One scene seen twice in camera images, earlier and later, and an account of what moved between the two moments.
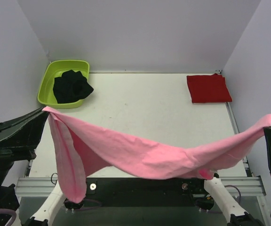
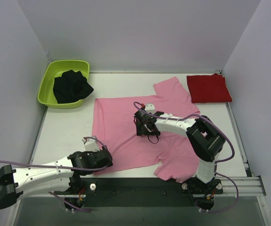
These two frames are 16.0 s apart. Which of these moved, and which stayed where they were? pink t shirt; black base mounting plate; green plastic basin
Moved: pink t shirt
Stayed: black base mounting plate; green plastic basin
